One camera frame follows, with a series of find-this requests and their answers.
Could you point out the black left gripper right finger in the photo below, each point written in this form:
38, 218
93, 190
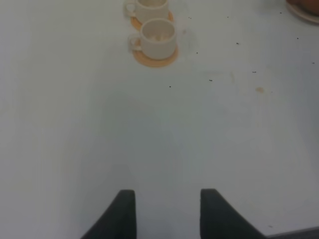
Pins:
219, 220

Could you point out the orange coaster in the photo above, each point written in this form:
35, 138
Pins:
137, 25
142, 59

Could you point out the orange coaster far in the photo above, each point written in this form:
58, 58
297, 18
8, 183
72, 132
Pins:
137, 25

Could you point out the white teacup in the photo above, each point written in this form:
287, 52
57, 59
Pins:
156, 39
144, 10

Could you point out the beige round teapot saucer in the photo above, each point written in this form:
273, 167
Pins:
303, 14

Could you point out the orange coaster near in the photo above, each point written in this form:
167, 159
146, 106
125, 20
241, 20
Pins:
142, 59

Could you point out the brown clay teapot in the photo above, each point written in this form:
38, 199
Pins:
311, 6

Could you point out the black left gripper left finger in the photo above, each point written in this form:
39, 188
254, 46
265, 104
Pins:
118, 221

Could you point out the white teacup near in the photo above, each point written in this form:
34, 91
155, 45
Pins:
156, 39

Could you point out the white teacup far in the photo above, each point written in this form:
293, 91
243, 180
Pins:
144, 10

